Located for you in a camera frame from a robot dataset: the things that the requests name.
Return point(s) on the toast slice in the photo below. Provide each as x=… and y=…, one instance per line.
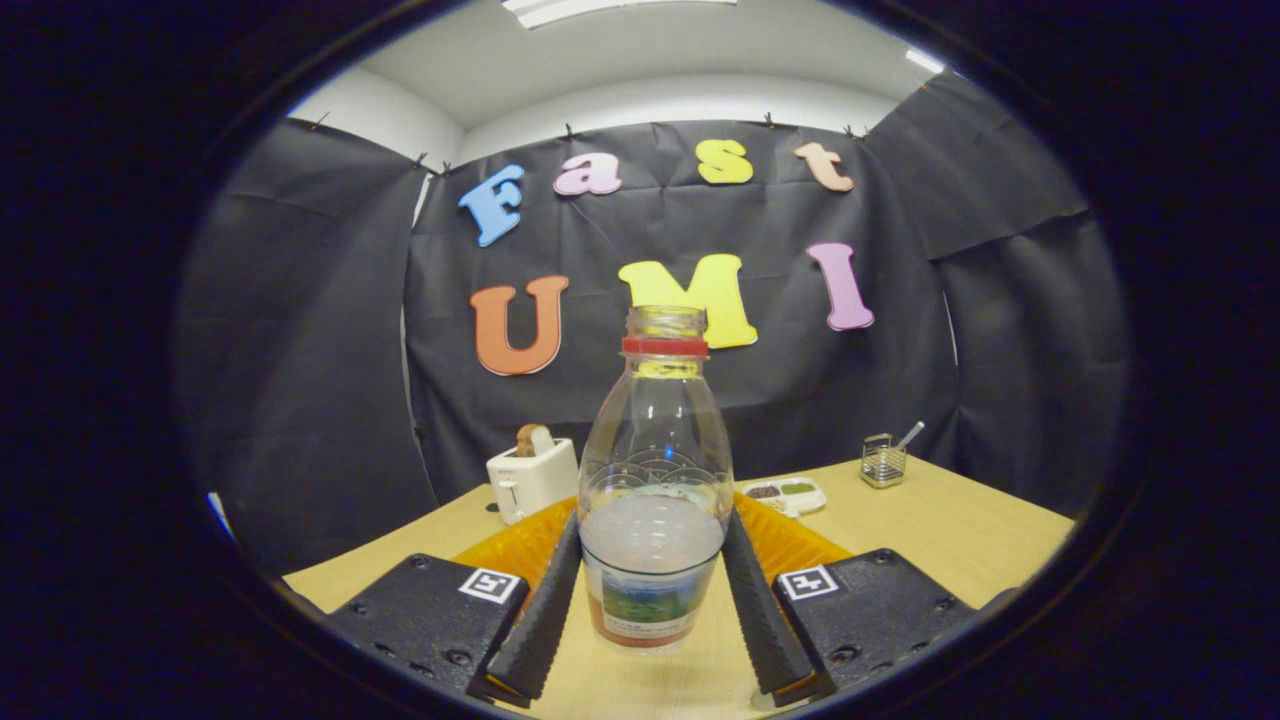
x=533, y=440

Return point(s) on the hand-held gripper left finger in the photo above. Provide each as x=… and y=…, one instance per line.
x=545, y=620

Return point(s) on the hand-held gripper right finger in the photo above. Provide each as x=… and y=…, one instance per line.
x=765, y=620

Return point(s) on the clear plastic juice bottle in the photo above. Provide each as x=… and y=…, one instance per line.
x=650, y=560

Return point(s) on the black backdrop cloth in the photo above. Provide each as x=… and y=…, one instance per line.
x=300, y=350

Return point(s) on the wooden table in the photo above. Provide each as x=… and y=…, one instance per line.
x=950, y=530

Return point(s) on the white spoon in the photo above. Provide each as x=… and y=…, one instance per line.
x=912, y=433

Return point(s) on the white divided dish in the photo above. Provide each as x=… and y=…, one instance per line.
x=790, y=495

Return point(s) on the small ceiling light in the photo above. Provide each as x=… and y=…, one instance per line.
x=925, y=62

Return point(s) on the white toaster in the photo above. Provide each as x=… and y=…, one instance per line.
x=535, y=482

